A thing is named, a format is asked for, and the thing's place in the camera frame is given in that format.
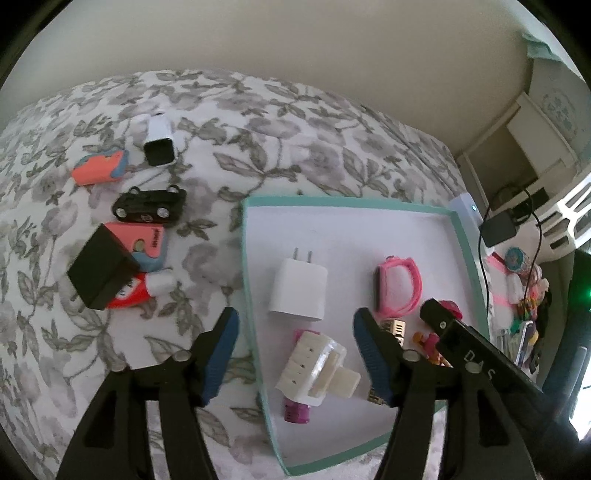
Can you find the black wall charger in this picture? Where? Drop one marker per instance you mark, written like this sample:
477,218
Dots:
99,270

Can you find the teal cloth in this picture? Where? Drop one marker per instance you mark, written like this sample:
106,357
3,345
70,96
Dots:
540,46

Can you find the white wooden shelf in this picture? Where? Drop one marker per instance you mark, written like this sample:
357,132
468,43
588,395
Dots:
531,120

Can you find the white power bank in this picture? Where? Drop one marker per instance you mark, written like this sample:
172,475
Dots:
466,207

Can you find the round blue tin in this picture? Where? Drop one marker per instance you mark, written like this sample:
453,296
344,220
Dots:
515,258

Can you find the printed coral and blue toy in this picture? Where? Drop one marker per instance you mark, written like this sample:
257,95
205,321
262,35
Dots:
147,242

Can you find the gold patterned lighter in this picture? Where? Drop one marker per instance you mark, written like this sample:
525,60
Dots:
396,327

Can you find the teal cardboard box lid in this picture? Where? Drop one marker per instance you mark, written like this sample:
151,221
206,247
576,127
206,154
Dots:
341,230

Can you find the white wall charger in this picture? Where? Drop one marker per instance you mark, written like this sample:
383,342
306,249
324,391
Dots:
298,286

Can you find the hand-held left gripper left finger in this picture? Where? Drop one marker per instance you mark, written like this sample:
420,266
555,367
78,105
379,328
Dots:
221,355

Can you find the black toy car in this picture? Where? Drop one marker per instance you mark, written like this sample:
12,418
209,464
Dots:
147,203

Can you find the pile of colourful small toys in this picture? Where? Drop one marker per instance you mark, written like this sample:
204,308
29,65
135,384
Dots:
535,286

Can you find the red and white glue bottle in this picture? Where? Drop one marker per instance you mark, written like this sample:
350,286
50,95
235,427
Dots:
134,293

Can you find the white cube charger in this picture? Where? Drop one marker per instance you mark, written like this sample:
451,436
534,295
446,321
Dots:
159,134

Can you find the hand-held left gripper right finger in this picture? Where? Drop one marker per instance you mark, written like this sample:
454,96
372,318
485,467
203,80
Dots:
369,350

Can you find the white lattice basket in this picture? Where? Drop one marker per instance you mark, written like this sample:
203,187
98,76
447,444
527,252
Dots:
572,198

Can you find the pink smart watch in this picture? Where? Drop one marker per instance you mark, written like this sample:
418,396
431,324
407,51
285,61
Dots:
406,277

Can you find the grey floral blanket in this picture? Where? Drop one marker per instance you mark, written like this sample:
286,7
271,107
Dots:
277,120

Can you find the white ridged plug adapter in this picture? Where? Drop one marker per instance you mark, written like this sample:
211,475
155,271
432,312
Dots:
309,364

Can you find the pink pup toy figure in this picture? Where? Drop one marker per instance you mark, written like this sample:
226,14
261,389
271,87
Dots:
427,341

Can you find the smartphone in clear case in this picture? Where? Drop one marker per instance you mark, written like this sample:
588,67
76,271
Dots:
526,337

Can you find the plain coral and blue toy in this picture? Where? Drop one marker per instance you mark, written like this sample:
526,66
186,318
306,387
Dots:
94,170

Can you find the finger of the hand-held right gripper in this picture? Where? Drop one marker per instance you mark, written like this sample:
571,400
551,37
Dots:
441,323

